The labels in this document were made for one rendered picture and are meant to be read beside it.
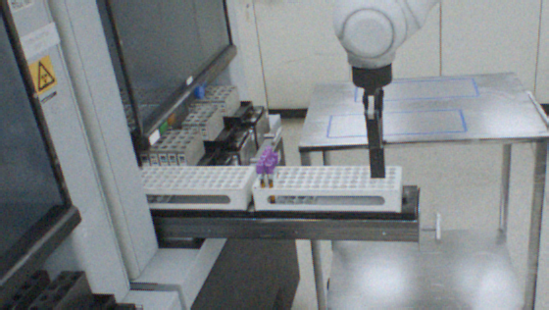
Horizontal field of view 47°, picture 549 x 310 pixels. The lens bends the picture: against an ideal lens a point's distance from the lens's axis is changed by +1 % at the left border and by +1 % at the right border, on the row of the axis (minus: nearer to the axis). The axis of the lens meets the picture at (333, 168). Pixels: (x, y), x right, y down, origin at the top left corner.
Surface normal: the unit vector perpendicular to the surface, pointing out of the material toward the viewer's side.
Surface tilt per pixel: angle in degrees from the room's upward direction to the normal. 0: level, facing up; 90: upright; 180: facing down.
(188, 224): 90
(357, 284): 0
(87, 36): 90
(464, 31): 90
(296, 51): 90
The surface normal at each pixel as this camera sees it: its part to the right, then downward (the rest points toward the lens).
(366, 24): -0.15, 0.58
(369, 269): -0.08, -0.88
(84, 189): 0.99, 0.00
